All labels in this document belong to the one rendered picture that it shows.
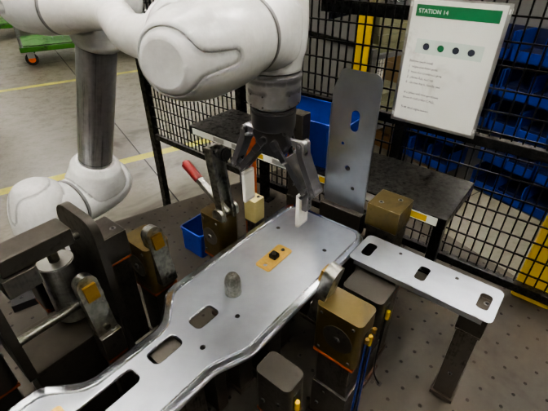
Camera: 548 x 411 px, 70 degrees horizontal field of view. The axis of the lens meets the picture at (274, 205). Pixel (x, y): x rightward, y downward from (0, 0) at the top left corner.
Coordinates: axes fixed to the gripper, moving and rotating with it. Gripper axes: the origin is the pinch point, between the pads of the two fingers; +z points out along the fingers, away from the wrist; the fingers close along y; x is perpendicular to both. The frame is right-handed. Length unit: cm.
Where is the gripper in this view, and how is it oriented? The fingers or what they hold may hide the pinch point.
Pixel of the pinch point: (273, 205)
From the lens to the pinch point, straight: 75.8
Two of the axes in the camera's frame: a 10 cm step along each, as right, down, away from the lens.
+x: 6.3, -4.4, 6.4
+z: 0.0, 8.2, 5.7
